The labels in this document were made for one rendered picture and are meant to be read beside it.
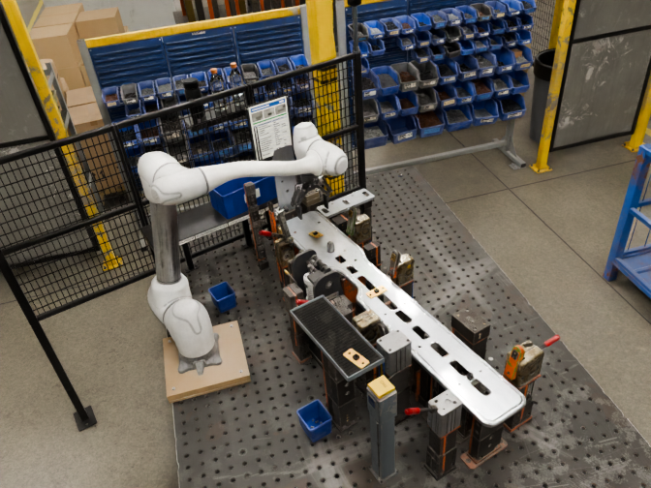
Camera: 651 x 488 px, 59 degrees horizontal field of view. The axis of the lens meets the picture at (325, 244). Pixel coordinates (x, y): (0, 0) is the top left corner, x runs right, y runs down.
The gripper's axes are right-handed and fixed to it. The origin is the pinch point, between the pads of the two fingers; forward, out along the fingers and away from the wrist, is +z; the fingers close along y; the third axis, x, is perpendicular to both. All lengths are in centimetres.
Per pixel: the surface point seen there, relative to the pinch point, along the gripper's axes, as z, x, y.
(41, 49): 21, 415, -48
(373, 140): 61, 132, 126
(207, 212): 11, 46, -33
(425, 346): 14, -80, -3
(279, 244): 9.2, -1.1, -18.8
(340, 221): 16.3, 5.8, 17.0
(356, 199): 14.3, 13.8, 31.5
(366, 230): 16.6, -7.9, 22.5
